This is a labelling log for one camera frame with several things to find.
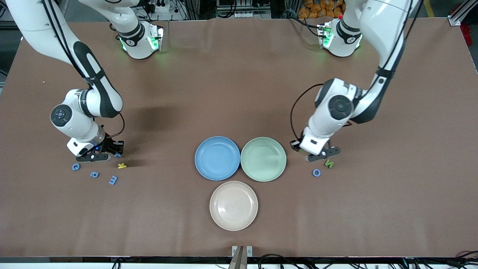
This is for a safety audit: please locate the green plate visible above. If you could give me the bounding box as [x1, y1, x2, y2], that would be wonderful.
[240, 137, 287, 182]

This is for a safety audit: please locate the blue plate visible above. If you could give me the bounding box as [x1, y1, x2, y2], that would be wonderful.
[195, 136, 241, 181]

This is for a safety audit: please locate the beige plate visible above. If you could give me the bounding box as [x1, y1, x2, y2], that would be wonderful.
[209, 181, 258, 231]

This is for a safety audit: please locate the black table edge strip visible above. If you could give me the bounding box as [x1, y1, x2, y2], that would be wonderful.
[0, 256, 478, 264]

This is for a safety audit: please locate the bag of orange fruit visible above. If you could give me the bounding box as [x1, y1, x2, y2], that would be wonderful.
[298, 0, 346, 19]

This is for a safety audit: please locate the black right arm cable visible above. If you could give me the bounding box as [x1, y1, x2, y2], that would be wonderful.
[41, 0, 126, 139]

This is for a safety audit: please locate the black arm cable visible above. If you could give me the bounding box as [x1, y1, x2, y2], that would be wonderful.
[291, 0, 424, 143]
[41, 0, 126, 139]

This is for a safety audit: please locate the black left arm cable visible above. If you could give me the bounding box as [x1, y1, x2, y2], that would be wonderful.
[291, 0, 424, 143]

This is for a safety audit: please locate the black floor cable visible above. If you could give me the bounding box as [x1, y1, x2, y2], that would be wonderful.
[258, 254, 299, 269]

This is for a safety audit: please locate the metal post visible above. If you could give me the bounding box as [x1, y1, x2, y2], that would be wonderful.
[229, 245, 249, 269]

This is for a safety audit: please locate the aluminium frame profile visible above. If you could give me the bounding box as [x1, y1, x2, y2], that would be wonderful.
[448, 0, 478, 27]

